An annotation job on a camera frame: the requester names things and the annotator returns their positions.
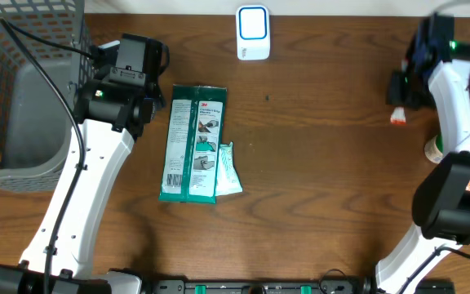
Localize orange red stick sachet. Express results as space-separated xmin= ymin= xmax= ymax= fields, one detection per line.
xmin=390 ymin=107 xmax=406 ymax=125

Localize green lid jar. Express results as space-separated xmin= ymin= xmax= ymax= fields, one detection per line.
xmin=424 ymin=134 xmax=443 ymax=164

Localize light teal wipes packet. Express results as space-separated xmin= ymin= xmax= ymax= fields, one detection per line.
xmin=215 ymin=142 xmax=242 ymax=197

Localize green white package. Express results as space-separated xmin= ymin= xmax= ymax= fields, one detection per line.
xmin=159 ymin=85 xmax=228 ymax=204

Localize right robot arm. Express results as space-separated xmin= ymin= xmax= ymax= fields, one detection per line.
xmin=372 ymin=12 xmax=470 ymax=293

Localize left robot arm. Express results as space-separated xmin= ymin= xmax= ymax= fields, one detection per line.
xmin=0 ymin=33 xmax=170 ymax=293

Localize white barcode scanner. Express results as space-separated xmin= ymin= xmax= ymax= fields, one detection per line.
xmin=235 ymin=5 xmax=271 ymax=61

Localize grey plastic mesh basket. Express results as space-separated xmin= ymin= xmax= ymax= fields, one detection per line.
xmin=0 ymin=0 xmax=94 ymax=192

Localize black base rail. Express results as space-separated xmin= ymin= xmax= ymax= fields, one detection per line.
xmin=151 ymin=278 xmax=380 ymax=294

